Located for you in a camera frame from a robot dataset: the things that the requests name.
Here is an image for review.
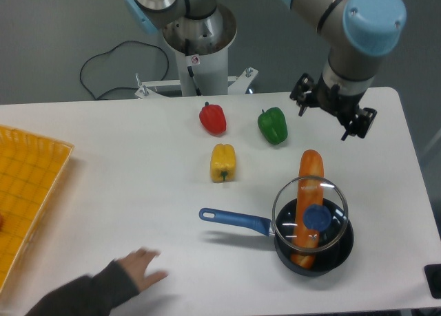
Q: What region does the dark pot blue handle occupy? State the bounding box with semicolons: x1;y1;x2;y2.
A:
199;198;354;277

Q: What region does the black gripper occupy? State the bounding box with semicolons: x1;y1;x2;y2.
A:
289;73;377;140

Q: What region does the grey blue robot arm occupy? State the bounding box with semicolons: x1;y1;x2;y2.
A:
125;0;407;138

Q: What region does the red bell pepper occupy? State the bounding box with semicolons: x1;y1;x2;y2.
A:
199;102;227;136

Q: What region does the person's bare hand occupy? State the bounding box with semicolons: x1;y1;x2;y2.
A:
116;247;169;293

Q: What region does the black floor cable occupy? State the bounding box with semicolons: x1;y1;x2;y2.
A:
79;40;170;101

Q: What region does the glass lid blue knob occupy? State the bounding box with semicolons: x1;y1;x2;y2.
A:
271;176;349;255

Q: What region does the black corner device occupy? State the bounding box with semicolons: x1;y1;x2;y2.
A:
424;264;441;299

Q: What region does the dark grey sleeved forearm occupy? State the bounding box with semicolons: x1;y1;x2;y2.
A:
27;261;140;316

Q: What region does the green bell pepper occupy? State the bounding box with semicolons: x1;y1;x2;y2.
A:
258;107;288;145

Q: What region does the orange baguette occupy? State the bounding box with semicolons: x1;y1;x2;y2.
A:
291;149;325;249

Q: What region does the yellow bell pepper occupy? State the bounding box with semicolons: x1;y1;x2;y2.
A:
209;144;236;183

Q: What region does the yellow woven basket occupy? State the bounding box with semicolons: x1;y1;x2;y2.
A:
1;125;74;289

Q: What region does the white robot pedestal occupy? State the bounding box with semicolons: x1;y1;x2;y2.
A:
134;4;258;99

